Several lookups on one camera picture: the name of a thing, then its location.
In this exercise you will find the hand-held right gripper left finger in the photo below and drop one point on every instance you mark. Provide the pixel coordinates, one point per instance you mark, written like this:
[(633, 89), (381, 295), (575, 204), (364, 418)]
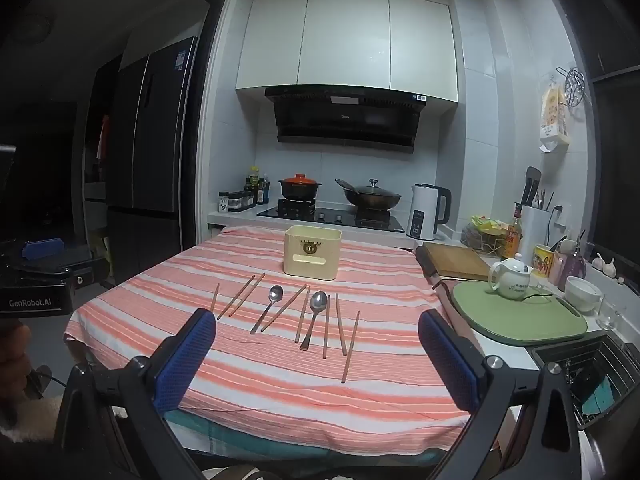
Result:
[(185, 360)]

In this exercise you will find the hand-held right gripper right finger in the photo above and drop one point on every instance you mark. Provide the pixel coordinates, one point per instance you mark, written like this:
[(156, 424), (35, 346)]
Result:
[(445, 360)]

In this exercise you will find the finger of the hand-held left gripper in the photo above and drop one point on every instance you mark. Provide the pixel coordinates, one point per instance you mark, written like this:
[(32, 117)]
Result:
[(42, 249)]

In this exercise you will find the wooden chopstick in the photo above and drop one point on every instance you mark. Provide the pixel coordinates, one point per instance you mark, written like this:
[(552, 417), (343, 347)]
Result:
[(326, 327), (247, 295), (236, 297), (283, 308), (350, 347), (302, 315), (341, 324), (214, 298)]

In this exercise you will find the metal spoon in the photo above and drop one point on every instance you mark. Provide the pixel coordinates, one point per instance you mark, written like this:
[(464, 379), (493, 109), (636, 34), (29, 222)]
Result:
[(275, 292), (318, 301)]

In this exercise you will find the cream utensil box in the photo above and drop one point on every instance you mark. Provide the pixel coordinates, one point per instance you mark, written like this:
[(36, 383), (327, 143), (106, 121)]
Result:
[(312, 255)]

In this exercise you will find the person's left forearm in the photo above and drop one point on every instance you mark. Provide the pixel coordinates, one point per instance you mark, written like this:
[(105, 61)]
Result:
[(35, 417)]

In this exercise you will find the person's left hand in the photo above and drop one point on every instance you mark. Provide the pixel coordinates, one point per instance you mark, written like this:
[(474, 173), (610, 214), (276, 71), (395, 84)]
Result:
[(12, 355)]

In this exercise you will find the pink mat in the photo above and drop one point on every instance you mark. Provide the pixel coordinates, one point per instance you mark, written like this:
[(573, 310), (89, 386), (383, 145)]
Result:
[(457, 317)]

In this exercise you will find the green mat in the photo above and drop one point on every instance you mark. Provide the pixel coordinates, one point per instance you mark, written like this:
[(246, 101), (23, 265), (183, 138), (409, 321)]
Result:
[(525, 322)]

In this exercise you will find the pink striped tablecloth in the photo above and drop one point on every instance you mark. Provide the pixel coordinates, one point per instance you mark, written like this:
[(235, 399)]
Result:
[(280, 385)]

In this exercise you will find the wooden cutting board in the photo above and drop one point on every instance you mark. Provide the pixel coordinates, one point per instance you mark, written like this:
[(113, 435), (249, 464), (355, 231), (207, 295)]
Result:
[(460, 262)]

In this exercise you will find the dark brown cloth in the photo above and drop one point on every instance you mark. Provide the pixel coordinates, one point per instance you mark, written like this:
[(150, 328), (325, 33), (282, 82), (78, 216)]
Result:
[(425, 262)]

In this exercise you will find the white teapot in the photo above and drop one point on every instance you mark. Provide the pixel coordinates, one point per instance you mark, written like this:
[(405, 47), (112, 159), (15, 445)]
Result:
[(510, 280)]

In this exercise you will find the red cloth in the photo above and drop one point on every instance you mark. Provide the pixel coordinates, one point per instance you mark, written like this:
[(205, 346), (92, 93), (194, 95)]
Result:
[(103, 135)]

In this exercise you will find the sauce bottle orange label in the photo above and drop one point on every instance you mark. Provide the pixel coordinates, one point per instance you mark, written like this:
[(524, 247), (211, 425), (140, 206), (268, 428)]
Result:
[(511, 240)]

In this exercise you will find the yellow printed cup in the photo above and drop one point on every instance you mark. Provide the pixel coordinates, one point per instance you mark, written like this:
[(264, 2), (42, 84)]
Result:
[(542, 262)]

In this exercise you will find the yellow green snack packet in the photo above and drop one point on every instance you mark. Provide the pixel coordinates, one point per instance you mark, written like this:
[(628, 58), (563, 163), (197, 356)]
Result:
[(487, 224)]

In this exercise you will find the pink cup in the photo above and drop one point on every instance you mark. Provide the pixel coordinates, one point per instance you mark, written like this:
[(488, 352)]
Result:
[(556, 267)]

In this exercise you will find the teal checked cloth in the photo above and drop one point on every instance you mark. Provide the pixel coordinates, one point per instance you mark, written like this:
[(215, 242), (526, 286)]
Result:
[(300, 452)]

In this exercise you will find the white electric kettle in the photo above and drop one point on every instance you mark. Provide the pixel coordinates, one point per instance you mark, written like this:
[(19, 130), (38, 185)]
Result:
[(424, 212)]

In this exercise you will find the white bowl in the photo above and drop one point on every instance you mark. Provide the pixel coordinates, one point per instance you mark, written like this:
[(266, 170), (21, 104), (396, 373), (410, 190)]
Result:
[(582, 295)]

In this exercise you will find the metal sink dish rack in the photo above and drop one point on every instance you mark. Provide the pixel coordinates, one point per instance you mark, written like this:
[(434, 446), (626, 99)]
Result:
[(600, 375)]

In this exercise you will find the white utensil holder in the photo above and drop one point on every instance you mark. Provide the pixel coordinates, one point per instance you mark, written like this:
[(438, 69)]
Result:
[(535, 232)]

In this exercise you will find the dark grey refrigerator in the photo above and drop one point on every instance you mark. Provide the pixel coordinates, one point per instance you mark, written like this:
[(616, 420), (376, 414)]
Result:
[(150, 135)]

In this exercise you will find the white spice jar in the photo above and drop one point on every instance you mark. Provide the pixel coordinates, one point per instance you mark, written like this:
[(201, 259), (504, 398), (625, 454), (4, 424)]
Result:
[(224, 204)]

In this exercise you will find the purple pump bottle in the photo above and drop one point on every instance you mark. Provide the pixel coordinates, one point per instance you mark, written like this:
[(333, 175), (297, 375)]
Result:
[(577, 262)]

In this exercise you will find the row of spice jars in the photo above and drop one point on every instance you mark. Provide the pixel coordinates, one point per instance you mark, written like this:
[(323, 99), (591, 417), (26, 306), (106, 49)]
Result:
[(242, 200)]

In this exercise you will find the clear glass cup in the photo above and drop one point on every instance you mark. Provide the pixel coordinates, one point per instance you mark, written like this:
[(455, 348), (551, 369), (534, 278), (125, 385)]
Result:
[(609, 315)]

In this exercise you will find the dark wok with lid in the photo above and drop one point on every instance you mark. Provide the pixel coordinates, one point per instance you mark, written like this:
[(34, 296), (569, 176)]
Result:
[(372, 197)]

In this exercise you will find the garlic bulb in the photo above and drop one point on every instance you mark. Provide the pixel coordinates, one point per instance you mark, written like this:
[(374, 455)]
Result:
[(598, 262), (609, 267)]

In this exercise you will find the black gas hob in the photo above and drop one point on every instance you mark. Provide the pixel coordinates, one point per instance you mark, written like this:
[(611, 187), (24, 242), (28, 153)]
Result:
[(330, 217)]

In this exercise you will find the blue bottle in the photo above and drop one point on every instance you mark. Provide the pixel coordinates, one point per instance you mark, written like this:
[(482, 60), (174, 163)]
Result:
[(265, 191)]

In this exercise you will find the dark sauce bottle yellow cap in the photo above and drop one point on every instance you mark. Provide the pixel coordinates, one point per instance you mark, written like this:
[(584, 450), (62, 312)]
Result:
[(253, 180)]

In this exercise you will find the black spatula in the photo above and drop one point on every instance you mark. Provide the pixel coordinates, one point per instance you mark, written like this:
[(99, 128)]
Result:
[(532, 177)]

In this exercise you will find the black clay pot orange lid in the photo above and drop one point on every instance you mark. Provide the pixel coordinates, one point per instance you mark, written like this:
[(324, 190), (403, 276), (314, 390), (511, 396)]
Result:
[(299, 187)]

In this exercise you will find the round ceiling light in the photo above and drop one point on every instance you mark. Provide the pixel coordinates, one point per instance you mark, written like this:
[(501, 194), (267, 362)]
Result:
[(37, 26)]

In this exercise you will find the black range hood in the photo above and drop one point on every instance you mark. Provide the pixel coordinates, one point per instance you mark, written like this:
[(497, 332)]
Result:
[(345, 120)]

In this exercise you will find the hanging yellow printed bag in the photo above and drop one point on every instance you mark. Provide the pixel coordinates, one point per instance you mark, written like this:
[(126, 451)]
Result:
[(554, 115)]

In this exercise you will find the white wall socket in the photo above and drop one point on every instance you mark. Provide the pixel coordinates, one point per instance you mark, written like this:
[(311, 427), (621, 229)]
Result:
[(558, 215)]

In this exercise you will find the white wall cabinets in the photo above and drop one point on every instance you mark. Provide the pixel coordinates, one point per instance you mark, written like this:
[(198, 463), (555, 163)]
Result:
[(345, 40)]

